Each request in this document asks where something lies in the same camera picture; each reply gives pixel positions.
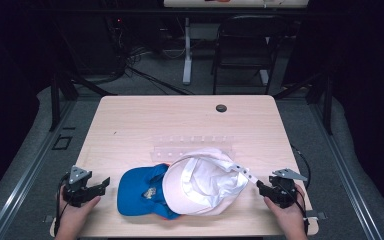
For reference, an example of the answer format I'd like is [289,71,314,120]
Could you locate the blue baseball cap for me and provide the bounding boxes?
[116,162,182,221]

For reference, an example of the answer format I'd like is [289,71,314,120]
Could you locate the dark computer tower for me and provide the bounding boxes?
[59,12,127,77]

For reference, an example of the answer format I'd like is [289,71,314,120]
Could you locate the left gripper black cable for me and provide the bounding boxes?
[53,173,72,236]

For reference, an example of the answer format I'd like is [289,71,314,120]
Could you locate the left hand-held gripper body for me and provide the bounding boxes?
[60,165,96,208]

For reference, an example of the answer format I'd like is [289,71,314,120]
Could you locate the black folding chair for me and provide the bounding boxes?
[210,14,290,96]

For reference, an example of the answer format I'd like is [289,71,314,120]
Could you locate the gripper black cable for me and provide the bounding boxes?
[53,173,72,236]
[289,143,312,235]

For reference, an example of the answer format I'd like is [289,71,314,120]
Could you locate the grey metal floor rail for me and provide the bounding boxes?
[0,99,78,240]
[307,99,384,240]

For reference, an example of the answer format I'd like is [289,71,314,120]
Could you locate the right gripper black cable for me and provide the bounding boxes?
[289,143,312,235]

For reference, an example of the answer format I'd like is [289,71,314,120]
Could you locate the clear acrylic cap rack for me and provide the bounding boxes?
[149,134,236,165]

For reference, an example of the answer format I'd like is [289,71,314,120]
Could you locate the white desk top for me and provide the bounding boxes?
[162,0,310,9]

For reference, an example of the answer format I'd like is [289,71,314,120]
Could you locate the person's left hand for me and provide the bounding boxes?
[57,194,102,236]

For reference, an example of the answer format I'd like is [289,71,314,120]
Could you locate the white desk leg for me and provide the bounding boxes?
[181,17,194,86]
[258,68,270,86]

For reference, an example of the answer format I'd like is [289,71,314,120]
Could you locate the black metal stand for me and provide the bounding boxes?
[48,70,118,132]
[272,70,335,136]

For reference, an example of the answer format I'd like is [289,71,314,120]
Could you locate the white baseball cap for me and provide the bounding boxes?
[161,147,260,216]

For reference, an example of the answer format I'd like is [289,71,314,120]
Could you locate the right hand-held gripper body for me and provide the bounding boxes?
[267,168,309,210]

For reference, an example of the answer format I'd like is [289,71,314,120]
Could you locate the person's right hand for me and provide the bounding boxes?
[263,184,310,234]

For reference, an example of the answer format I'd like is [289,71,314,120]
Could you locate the black floor cables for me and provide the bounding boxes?
[123,64,195,96]

